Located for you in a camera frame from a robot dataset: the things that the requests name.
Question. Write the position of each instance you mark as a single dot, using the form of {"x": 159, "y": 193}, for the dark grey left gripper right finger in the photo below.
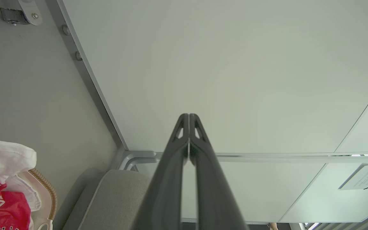
{"x": 214, "y": 198}

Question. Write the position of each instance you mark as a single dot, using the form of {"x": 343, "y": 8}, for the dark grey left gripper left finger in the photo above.
{"x": 166, "y": 191}

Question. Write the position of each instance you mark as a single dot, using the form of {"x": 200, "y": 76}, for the red and white garment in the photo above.
{"x": 8, "y": 210}

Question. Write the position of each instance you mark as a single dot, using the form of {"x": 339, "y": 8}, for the grey fabric sofa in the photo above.
{"x": 117, "y": 201}

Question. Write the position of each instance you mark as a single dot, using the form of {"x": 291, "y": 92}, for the white laundry basket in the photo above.
{"x": 50, "y": 195}

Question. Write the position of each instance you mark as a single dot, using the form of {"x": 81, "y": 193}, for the white paper sign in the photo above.
{"x": 364, "y": 177}

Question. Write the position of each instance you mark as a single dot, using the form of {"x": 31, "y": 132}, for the small grey levelling foot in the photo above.
{"x": 66, "y": 30}
{"x": 78, "y": 56}

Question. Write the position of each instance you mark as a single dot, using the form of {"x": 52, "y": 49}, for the grey tube foot with plate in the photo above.
{"x": 32, "y": 12}

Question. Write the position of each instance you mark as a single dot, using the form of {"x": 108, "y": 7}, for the grey partition post with double foot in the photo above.
{"x": 267, "y": 158}

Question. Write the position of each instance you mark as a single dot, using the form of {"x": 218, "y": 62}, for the grey partition base rail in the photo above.
{"x": 88, "y": 76}

